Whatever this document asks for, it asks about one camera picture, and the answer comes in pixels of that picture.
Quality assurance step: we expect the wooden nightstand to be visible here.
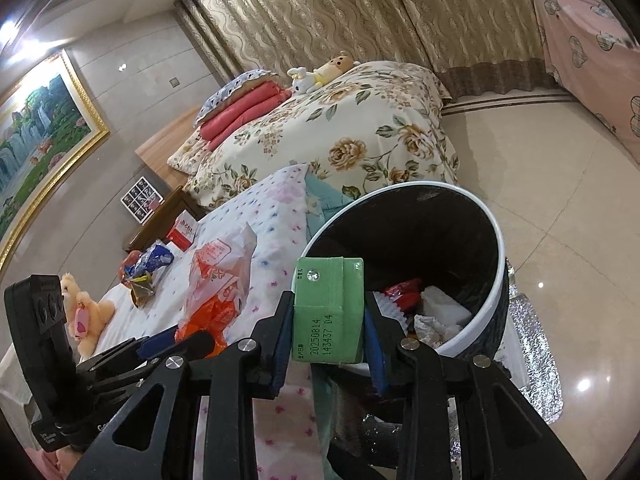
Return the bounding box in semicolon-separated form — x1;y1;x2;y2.
122;187;201;253

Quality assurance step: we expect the green carton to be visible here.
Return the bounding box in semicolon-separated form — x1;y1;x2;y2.
291;256;366;365

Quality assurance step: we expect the dotted frilled pillow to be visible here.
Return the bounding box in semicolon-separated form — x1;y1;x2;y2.
194;69;276;126

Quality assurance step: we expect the red white box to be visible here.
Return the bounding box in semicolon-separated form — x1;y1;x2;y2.
166;212;198;251

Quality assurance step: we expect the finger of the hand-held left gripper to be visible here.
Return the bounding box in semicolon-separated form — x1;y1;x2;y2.
137;329;217;361
76;339;167;397

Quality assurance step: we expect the folded red blanket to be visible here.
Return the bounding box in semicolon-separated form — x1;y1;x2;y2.
199;81;291;151

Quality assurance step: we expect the brown snack wrapper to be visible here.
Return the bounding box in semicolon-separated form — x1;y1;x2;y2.
129;279;157;309

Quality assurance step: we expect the beige teddy bear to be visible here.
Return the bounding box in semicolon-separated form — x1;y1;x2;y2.
61;272;115;358

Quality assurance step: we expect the white trash bin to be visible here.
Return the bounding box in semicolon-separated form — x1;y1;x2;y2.
300;181;512;441

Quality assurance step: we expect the bed with floral quilt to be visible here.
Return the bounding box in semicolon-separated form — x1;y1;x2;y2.
167;61;458;211

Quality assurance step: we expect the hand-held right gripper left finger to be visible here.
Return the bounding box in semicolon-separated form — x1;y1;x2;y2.
67;290;296;480

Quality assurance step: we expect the wooden headboard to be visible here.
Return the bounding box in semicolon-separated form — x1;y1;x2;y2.
135;107;201;183

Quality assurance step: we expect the white foam block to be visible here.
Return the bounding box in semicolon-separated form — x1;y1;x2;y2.
420;285;473;326

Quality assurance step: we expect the orange clear plastic bag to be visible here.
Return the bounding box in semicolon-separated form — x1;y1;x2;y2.
186;222;258;313

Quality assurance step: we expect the framed landscape painting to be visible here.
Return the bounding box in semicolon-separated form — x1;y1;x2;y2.
0;50;110;273

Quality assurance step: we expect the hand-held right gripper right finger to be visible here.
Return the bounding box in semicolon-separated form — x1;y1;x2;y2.
364;290;586;480

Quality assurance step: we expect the yellow plush toy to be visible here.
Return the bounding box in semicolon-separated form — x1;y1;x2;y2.
307;51;361;86

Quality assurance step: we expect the white bunny plush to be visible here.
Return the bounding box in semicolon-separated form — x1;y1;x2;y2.
287;66;313;93

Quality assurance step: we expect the pink covered furniture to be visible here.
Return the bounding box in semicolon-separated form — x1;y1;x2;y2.
532;0;640;161

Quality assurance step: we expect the beige patterned curtain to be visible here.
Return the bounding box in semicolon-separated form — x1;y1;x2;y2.
175;0;576;101

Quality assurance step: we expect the floral pillow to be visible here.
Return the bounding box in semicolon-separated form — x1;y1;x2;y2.
167;132;211;173

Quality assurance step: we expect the white paper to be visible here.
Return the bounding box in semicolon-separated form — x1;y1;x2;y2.
412;312;461;348

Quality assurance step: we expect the blue plastic bag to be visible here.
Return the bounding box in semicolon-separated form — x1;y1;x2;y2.
125;242;175;281

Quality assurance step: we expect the red wrapper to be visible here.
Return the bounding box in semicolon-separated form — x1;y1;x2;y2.
382;279;423;311

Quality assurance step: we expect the white foam fruit net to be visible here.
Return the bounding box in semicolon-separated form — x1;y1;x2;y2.
372;292;411;331

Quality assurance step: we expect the photo frame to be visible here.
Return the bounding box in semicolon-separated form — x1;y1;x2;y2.
120;176;163;223

